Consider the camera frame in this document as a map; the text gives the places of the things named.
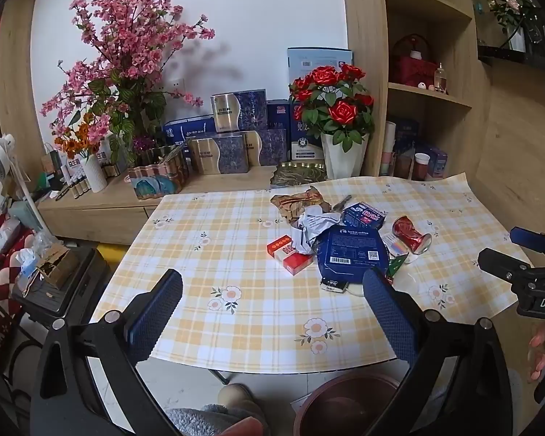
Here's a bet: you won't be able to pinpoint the green wrapper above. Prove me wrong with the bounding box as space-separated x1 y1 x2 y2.
385 253 410 283

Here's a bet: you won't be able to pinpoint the wooden sideboard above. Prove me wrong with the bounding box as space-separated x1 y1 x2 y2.
36 166 282 246

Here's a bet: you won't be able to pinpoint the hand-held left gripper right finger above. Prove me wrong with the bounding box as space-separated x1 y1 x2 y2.
362 267 528 436

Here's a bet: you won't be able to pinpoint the white square vase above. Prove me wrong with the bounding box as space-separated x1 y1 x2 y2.
506 25 528 53

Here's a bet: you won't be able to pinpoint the flat blue coffee box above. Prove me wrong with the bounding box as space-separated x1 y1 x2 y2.
315 225 391 283

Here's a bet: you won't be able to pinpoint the stack of pastel cups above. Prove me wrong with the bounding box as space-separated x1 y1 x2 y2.
380 120 399 176

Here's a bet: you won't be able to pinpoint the light blue box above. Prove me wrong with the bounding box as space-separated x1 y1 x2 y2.
287 47 352 85

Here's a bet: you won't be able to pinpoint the beige slipper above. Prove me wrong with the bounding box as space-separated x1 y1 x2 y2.
217 383 265 419

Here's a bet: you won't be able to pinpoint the red gift box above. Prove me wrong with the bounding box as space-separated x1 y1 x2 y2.
399 52 439 90

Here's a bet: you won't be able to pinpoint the grey fleece pants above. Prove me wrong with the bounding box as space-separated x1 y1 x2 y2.
165 405 270 436

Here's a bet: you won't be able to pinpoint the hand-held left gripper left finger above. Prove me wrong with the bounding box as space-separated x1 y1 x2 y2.
29 269 185 436

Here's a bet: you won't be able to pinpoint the blue and white carton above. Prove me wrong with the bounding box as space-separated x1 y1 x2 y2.
163 116 216 147

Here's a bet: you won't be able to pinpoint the small blue printed box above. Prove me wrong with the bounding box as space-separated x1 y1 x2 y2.
426 145 448 178

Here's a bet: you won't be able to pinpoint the black plastic case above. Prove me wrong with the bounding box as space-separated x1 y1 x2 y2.
11 245 110 324

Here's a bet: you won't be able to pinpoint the red white checkered cloth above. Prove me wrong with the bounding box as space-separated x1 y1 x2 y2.
0 213 33 292

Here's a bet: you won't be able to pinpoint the blue ice cream box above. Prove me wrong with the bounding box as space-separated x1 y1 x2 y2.
343 201 388 231

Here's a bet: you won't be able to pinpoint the person's right hand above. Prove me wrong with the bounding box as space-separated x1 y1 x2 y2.
528 324 545 383

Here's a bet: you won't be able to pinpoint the dark red plastic basin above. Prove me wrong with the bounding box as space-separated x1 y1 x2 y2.
295 371 414 436

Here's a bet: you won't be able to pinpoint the white ribbed vase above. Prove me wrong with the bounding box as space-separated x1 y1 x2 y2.
81 154 108 193

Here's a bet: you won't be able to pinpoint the blue milk powder box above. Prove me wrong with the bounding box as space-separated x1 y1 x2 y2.
290 100 325 162

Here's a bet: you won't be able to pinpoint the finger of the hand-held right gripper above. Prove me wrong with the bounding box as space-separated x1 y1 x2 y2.
509 226 545 259
478 247 534 284

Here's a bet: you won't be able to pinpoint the pink blossom arrangement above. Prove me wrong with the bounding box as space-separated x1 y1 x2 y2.
41 0 216 164

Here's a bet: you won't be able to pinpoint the striped woven basket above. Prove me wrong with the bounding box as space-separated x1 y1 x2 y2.
126 145 190 201

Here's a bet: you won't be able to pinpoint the crushed red can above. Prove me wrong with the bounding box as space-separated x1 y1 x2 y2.
392 215 433 256

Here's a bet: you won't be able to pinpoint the crumpled white receipt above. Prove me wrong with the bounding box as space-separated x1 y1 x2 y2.
291 206 342 255

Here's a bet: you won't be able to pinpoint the row of small brown bottles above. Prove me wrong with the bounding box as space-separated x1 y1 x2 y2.
62 176 92 201

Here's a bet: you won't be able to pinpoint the glass perfume bottle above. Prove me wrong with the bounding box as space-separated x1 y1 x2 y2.
433 62 448 94

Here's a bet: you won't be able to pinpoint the pale rose bouquet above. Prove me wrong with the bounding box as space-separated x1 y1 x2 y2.
487 0 535 32

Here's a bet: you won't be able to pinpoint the dark blue box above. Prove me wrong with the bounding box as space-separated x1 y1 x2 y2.
393 118 421 156

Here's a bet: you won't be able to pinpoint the gold patterned tin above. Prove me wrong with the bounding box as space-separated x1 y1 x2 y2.
270 161 328 189

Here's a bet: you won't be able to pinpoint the wooden shelf unit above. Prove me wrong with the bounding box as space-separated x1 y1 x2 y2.
340 0 491 179

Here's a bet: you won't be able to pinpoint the brown snack wrapper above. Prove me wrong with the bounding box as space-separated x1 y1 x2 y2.
270 186 328 226

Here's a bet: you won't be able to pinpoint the cardboard box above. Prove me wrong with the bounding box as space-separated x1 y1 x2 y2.
35 243 81 288

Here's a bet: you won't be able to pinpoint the red cup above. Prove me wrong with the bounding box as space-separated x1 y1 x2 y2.
412 152 430 181

